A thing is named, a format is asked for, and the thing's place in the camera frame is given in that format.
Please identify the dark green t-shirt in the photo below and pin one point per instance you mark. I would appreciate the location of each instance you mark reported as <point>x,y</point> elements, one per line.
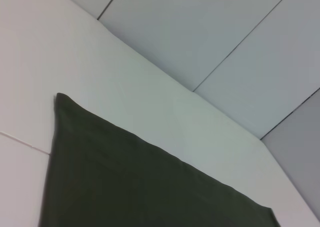
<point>125,182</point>

